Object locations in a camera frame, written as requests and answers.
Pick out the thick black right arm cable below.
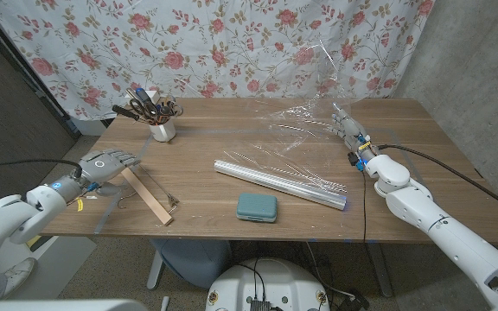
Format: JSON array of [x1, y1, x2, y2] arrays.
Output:
[[378, 143, 498, 219]]

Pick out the teal toy case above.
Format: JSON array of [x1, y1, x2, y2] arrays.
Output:
[[236, 192, 278, 224]]

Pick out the small white box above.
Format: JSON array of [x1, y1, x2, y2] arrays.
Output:
[[124, 89, 160, 105]]

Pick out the light wooden strip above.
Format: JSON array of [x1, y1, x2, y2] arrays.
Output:
[[120, 167, 175, 226]]

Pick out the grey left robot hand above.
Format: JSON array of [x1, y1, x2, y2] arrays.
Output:
[[78, 149, 142, 198]]

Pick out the grey blue stool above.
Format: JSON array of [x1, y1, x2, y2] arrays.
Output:
[[149, 238, 233, 289]]

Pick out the cling film roll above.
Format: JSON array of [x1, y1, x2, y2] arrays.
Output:
[[214, 158, 348, 212]]

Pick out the black power adapter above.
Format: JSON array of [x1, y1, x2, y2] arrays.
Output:
[[339, 293, 371, 311]]

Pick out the white robot torso edge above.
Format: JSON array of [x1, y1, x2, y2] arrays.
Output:
[[0, 298, 149, 311]]

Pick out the black handled scissors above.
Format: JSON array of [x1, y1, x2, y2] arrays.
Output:
[[128, 98, 159, 125]]

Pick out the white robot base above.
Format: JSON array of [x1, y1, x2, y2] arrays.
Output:
[[205, 257, 331, 311]]

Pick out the blue handled tool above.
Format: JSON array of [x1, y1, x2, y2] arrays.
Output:
[[134, 87, 158, 109]]

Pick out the dark grey partition panel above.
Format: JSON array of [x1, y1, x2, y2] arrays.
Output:
[[0, 6, 81, 208]]

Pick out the yellow black pad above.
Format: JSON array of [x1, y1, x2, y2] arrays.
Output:
[[26, 235, 54, 254]]

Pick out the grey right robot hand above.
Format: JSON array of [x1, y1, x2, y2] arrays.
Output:
[[330, 102, 378, 161]]

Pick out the grey table leg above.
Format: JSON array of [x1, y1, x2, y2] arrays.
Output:
[[367, 241, 393, 298]]

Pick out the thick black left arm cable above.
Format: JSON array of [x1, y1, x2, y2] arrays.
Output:
[[0, 158, 84, 179]]

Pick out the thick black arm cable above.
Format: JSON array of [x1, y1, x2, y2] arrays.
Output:
[[378, 143, 498, 219], [0, 158, 84, 179]]

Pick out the floral backdrop cloth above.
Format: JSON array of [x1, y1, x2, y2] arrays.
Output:
[[0, 0, 436, 122]]

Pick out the black handled screwdriver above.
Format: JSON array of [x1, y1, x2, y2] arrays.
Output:
[[111, 104, 140, 122]]

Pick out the white tool mug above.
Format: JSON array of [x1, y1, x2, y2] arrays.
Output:
[[149, 118, 177, 143]]

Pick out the white floor platform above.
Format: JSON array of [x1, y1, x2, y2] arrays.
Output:
[[0, 235, 97, 301]]

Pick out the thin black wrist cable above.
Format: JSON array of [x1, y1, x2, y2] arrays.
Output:
[[362, 170, 368, 243]]

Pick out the white shoe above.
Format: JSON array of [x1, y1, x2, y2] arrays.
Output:
[[0, 257, 37, 299]]

